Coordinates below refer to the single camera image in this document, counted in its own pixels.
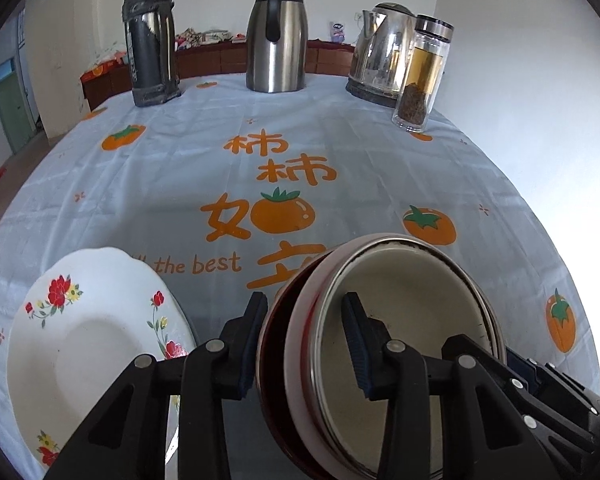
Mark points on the white plate with red flowers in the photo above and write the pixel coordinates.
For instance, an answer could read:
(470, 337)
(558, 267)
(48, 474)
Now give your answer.
(95, 340)

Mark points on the light blue printed tablecloth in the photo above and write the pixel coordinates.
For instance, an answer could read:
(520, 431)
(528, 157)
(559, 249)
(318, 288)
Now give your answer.
(355, 150)

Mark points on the floral cloth pile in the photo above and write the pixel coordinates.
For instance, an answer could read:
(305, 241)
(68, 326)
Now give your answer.
(205, 37)

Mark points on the stainless steel bowl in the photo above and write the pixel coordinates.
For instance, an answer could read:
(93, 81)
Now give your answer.
(420, 305)

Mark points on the dark red bowl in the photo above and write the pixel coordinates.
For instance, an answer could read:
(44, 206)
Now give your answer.
(274, 410)

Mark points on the green door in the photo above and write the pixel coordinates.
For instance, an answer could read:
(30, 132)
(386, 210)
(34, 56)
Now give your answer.
(12, 112)

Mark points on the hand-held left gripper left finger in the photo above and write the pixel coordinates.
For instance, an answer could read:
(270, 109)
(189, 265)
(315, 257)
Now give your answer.
(251, 355)

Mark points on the dented steel thermos flask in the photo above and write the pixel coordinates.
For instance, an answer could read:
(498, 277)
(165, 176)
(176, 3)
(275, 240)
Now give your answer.
(147, 45)

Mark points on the brown wooden cabinet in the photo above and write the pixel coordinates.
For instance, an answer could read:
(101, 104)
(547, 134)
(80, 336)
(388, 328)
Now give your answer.
(205, 62)

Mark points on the white bowl with red stripe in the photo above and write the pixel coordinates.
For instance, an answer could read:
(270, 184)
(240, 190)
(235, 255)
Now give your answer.
(297, 340)

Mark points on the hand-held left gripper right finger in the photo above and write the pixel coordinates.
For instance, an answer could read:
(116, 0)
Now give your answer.
(358, 355)

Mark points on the glass tea bottle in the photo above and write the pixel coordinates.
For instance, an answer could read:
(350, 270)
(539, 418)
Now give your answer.
(422, 75)

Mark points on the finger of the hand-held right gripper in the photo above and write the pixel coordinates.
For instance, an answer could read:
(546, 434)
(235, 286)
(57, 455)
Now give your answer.
(521, 370)
(565, 385)

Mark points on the stainless steel electric kettle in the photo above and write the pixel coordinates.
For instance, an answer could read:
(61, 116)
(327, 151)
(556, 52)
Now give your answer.
(380, 55)

